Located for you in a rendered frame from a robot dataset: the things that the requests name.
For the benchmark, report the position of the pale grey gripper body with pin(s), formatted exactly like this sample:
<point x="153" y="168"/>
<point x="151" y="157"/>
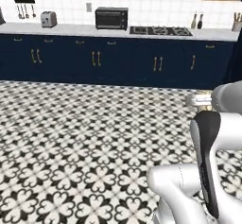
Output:
<point x="198" y="101"/>

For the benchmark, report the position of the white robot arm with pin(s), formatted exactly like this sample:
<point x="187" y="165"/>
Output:
<point x="176" y="183"/>

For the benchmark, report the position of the navy tall cabinet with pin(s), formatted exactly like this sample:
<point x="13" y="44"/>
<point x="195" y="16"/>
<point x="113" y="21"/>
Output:
<point x="238" y="54"/>

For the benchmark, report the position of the navy base cabinet run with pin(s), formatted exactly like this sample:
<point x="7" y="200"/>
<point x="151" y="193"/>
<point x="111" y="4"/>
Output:
<point x="119" y="60"/>

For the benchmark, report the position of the black gas hob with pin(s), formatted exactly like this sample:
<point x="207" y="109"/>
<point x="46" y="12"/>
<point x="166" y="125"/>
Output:
<point x="160" y="31"/>

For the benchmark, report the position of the dark pepper mill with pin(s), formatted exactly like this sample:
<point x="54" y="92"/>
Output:
<point x="200" y="21"/>

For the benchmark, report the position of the pale pepper mill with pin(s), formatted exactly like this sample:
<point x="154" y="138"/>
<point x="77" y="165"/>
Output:
<point x="193" y="21"/>

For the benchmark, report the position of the white pot with tools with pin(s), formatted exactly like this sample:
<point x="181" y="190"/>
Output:
<point x="237" y="24"/>

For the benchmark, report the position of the black toaster oven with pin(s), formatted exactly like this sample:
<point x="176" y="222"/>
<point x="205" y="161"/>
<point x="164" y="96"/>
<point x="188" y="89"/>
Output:
<point x="111" y="18"/>

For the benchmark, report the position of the silver toaster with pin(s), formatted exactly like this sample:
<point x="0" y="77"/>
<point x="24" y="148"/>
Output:
<point x="48" y="19"/>

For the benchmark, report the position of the hanging metal kitchen tool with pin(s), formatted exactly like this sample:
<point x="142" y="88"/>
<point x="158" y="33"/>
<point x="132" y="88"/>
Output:
<point x="33" y="11"/>
<point x="26" y="11"/>
<point x="19" y="12"/>

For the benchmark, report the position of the dark grey appliance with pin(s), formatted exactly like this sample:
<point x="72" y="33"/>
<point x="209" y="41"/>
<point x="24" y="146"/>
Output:
<point x="2" y="17"/>

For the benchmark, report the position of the white wall socket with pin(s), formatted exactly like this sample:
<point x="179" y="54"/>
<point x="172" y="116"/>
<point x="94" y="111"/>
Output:
<point x="89" y="7"/>

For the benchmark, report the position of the black tool rail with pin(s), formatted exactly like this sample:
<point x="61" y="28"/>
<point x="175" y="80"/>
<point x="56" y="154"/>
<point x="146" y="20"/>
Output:
<point x="24" y="1"/>

